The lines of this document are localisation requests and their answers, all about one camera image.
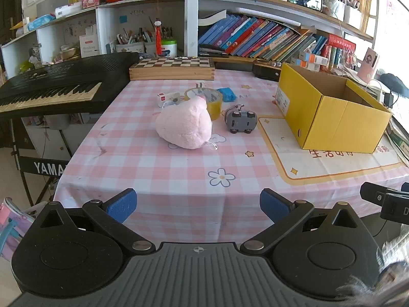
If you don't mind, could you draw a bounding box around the black electronic keyboard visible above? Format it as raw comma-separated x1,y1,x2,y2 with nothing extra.
0,52,140,117

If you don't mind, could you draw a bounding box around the white paper bag red label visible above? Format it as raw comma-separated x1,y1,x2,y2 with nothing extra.
79,34,100,59

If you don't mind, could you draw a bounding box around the orange white medicine box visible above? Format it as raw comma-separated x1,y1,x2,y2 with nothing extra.
299,52,329,67
291,58,320,71

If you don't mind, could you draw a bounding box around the pink cylindrical device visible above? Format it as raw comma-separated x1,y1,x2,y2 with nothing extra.
357,47,381,82

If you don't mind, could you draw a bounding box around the grey furry sleeve cuff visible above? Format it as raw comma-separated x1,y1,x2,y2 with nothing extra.
339,230,409,307

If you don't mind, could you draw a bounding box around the cup of brushes and pens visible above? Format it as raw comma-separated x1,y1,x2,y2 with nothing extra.
116,27,160,55

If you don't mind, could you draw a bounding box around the red hanging doll ornament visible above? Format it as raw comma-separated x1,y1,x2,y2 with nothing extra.
154,19,163,56

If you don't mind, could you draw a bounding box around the gold bowl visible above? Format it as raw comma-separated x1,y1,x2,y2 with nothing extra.
61,47,80,61

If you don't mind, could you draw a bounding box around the grey toy car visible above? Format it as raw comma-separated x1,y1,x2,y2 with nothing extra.
223,104,259,134

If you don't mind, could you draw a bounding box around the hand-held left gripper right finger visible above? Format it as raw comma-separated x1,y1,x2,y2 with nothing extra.
240,188,380,257

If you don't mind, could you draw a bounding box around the white jar green lid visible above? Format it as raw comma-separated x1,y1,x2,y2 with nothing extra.
161,39,178,58

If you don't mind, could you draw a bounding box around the pink school bag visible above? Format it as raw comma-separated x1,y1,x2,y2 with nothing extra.
0,197,36,259

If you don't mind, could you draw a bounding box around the wooden chessboard box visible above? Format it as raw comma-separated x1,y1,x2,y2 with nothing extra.
129,57,215,81

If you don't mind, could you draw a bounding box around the white pen holder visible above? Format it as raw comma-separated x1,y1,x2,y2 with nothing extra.
327,0,346,21
344,5,363,29

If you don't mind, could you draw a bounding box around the small blue bag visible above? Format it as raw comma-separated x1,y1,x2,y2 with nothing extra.
217,87,237,103

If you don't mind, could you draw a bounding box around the stack of orange notebooks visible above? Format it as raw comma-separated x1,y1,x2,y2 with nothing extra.
358,0,373,34

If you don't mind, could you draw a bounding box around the row of leaning picture books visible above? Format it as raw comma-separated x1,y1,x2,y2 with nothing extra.
198,14,330,61

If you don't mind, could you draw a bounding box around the black hat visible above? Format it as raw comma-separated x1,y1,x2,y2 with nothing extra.
377,73,409,96

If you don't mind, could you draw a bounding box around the black stapler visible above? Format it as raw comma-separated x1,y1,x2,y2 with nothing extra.
198,46,229,59

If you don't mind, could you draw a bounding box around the white and wood bookshelf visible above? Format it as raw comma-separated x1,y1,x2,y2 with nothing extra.
0,0,381,80

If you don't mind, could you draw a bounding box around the yellow tape roll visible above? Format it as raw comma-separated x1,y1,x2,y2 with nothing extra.
184,87,223,121

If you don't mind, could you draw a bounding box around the yellow cardboard box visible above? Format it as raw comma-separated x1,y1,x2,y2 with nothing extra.
275,63,393,154

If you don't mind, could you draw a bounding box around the blue wet wipes pack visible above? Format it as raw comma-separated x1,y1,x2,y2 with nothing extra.
28,15,56,31

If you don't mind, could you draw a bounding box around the pink plush toy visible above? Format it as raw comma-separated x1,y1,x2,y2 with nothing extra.
155,96,213,150

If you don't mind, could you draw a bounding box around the smartphone propped on shelf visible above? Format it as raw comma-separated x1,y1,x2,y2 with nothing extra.
288,0,323,11

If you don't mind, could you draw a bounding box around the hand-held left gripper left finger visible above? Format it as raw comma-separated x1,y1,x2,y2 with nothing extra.
23,188,158,257

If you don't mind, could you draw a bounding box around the black keyboard stand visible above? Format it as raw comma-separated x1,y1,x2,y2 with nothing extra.
9,115,73,206

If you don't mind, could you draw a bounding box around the thick red dictionary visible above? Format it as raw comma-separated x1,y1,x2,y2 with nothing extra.
329,34,356,51

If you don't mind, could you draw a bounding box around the dark box with metal knobs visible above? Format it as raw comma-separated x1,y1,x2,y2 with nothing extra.
252,60,283,82

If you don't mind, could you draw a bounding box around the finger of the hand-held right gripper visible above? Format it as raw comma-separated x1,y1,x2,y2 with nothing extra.
360,182,409,205

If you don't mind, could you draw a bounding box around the small white box red label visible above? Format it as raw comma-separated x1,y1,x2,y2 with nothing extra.
156,92,180,108

